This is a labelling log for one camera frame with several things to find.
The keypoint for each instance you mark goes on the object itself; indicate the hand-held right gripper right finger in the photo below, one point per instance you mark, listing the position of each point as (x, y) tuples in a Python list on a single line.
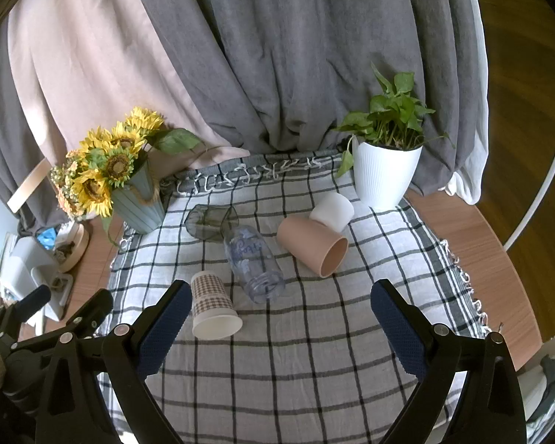
[(400, 330)]

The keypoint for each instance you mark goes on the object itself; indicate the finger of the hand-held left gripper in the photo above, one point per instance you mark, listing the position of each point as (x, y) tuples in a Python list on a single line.
[(93, 309), (33, 299)]

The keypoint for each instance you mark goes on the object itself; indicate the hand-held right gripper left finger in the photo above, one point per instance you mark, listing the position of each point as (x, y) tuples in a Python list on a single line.
[(163, 330)]

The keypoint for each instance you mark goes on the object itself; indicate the checked paper cup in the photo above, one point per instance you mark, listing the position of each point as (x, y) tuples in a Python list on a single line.
[(210, 307)]

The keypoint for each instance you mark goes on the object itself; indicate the dark green glass cup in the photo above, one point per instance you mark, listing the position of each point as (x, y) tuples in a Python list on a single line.
[(209, 224)]

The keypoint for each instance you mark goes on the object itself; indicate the beige cup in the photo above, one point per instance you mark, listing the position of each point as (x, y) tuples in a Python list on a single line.
[(305, 243)]

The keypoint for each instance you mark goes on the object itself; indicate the white cup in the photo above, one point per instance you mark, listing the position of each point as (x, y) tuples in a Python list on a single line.
[(332, 212)]

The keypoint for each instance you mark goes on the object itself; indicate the white appliance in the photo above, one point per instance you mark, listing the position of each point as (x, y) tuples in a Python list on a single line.
[(25, 263)]

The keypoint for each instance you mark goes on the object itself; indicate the round wooden box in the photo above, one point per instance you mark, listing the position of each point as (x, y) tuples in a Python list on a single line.
[(76, 246)]

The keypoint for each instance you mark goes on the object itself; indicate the checked tablecloth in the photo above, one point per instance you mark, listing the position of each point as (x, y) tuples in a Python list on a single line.
[(305, 360)]

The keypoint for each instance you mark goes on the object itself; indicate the grey-green ribbed flower pot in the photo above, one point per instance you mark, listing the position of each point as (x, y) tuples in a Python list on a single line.
[(138, 206)]

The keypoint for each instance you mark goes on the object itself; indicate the wooden strip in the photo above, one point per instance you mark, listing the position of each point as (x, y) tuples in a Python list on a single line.
[(27, 186)]

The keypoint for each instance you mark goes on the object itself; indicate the artificial sunflower bouquet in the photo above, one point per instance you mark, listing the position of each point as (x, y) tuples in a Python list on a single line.
[(106, 157)]

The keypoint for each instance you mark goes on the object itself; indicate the white ribbed plant pot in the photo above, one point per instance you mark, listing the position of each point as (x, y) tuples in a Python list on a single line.
[(384, 175)]

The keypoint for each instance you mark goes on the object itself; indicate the grey cloth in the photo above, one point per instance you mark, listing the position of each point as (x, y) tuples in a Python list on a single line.
[(552, 379)]

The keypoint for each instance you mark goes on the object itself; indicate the white sheer cloth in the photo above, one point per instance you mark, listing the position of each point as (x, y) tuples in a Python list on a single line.
[(467, 180)]

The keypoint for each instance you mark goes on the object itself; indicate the green leafy plant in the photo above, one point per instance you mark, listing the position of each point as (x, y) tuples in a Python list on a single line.
[(393, 111)]

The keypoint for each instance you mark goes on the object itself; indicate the white hoop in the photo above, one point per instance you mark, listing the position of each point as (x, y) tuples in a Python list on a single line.
[(548, 148)]

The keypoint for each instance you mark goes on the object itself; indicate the beige cloth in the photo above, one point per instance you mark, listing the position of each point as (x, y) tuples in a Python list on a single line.
[(92, 64)]

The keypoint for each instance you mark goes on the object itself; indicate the grey curtain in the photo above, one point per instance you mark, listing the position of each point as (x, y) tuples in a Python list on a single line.
[(282, 55)]

